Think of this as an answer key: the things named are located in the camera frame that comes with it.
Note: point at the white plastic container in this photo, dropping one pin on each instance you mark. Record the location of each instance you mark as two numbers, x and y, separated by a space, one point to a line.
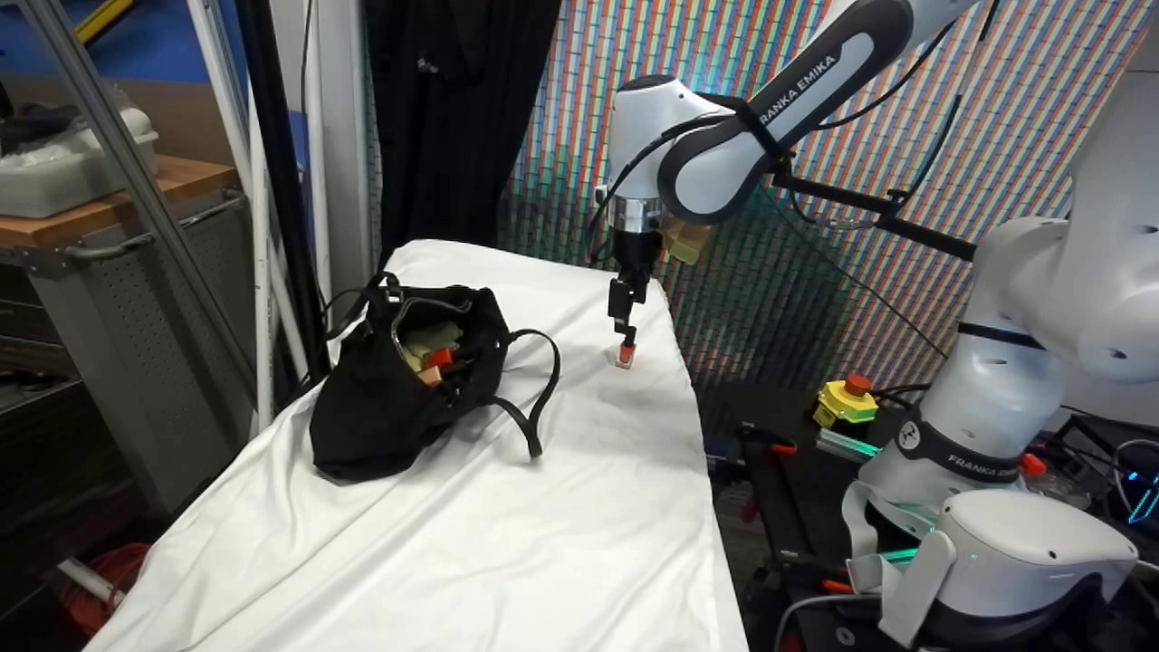
51 159

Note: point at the black curtain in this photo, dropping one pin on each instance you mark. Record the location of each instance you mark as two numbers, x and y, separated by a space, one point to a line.
456 89

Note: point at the black bag with strap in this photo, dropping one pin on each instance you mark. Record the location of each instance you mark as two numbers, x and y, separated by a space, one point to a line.
377 414

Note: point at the yellow red emergency stop button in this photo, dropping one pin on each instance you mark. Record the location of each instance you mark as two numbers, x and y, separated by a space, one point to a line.
845 401

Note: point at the yellow cloth in bag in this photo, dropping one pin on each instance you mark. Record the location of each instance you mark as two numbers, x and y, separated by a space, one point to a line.
430 337

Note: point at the white tablecloth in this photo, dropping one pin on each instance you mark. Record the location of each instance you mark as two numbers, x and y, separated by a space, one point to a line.
602 541

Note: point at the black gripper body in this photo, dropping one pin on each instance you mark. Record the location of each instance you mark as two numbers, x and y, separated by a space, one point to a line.
634 260

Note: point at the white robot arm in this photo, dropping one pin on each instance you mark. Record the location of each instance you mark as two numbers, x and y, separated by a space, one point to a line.
1064 309

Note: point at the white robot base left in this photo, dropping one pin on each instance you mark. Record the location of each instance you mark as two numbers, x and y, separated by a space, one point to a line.
955 544

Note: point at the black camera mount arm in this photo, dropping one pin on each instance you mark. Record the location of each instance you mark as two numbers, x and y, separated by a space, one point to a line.
885 211

